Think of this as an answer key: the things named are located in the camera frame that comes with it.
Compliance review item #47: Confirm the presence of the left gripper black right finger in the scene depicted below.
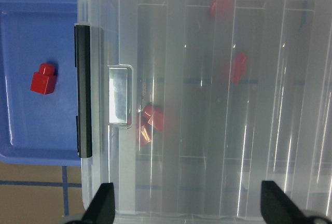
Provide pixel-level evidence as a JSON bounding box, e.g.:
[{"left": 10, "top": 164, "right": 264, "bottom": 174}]
[{"left": 260, "top": 180, "right": 313, "bottom": 223}]

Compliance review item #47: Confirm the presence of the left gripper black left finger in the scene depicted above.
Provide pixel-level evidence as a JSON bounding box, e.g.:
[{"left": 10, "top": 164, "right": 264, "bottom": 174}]
[{"left": 81, "top": 183, "right": 115, "bottom": 224}]

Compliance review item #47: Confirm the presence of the clear plastic storage box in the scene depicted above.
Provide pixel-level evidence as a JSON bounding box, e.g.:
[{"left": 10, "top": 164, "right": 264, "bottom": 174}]
[{"left": 78, "top": 0, "right": 331, "bottom": 223}]

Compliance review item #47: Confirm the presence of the red block box middle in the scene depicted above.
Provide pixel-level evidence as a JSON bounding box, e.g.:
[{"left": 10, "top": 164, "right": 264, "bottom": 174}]
[{"left": 230, "top": 52, "right": 248, "bottom": 85}]

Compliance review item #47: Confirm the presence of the red block box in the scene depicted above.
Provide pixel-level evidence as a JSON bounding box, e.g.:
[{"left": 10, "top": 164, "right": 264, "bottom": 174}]
[
  {"left": 230, "top": 52, "right": 248, "bottom": 85},
  {"left": 209, "top": 0, "right": 234, "bottom": 17}
]

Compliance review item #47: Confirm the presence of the red block box top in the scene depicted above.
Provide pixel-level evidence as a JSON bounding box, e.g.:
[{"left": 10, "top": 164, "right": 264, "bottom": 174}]
[{"left": 209, "top": 0, "right": 234, "bottom": 17}]

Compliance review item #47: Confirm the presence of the blue plastic tray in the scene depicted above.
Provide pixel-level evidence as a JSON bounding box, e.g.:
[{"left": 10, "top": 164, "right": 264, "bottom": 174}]
[{"left": 1, "top": 0, "right": 80, "bottom": 166}]

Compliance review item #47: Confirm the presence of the red block near latch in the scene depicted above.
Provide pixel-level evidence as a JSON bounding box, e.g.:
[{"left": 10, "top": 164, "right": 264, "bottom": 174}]
[{"left": 142, "top": 104, "right": 164, "bottom": 132}]

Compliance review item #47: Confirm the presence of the red block on tray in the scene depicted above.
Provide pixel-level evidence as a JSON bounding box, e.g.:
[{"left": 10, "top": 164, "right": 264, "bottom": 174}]
[{"left": 30, "top": 63, "right": 57, "bottom": 95}]

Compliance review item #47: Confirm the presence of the black box latch handle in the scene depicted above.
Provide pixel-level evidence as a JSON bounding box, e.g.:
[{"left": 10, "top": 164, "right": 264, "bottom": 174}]
[{"left": 74, "top": 24, "right": 92, "bottom": 159}]

